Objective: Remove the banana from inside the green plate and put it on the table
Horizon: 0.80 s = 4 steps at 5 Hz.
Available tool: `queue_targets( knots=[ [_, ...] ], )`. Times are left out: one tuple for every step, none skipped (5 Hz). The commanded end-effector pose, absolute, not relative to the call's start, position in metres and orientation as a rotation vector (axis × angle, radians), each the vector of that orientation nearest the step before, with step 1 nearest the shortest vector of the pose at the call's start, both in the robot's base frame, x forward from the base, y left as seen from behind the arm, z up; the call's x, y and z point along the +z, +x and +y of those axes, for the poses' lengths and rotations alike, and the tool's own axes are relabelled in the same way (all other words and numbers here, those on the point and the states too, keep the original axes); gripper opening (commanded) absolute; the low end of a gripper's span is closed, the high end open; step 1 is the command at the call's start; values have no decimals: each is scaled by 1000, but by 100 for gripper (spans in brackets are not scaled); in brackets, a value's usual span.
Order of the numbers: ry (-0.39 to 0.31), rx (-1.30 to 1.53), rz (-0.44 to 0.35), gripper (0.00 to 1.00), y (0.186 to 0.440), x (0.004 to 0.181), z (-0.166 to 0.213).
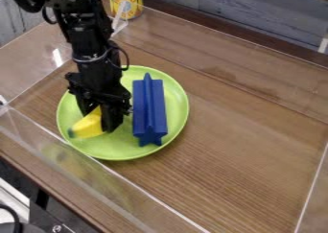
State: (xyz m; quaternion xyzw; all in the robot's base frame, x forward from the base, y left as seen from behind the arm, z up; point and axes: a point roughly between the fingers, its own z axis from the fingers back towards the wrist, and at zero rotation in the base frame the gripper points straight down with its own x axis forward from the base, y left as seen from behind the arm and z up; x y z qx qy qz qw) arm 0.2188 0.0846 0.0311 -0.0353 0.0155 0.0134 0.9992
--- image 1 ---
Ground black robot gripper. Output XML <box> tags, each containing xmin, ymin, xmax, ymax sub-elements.
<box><xmin>65</xmin><ymin>58</ymin><xmax>131</xmax><ymax>132</ymax></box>

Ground black device with knob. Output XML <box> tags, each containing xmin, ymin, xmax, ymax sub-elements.
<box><xmin>29</xmin><ymin>199</ymin><xmax>97</xmax><ymax>233</ymax></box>

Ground yellow toy banana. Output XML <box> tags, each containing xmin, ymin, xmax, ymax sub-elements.
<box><xmin>68</xmin><ymin>107</ymin><xmax>104</xmax><ymax>138</ymax></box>

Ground blue star-shaped block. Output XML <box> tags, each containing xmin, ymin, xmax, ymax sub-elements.
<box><xmin>132</xmin><ymin>73</ymin><xmax>167</xmax><ymax>147</ymax></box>

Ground yellow labelled tin can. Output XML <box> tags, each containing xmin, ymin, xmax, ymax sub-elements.
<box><xmin>108</xmin><ymin>0</ymin><xmax>143</xmax><ymax>20</ymax></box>

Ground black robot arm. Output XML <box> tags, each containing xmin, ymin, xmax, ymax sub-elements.
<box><xmin>14</xmin><ymin>0</ymin><xmax>132</xmax><ymax>132</ymax></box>

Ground black cable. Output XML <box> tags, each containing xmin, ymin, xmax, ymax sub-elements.
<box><xmin>0</xmin><ymin>204</ymin><xmax>22</xmax><ymax>233</ymax></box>

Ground green round plate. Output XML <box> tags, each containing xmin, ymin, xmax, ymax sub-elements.
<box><xmin>56</xmin><ymin>65</ymin><xmax>190</xmax><ymax>161</ymax></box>

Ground clear acrylic tray wall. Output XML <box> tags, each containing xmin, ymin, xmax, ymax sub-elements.
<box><xmin>0</xmin><ymin>10</ymin><xmax>328</xmax><ymax>233</ymax></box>

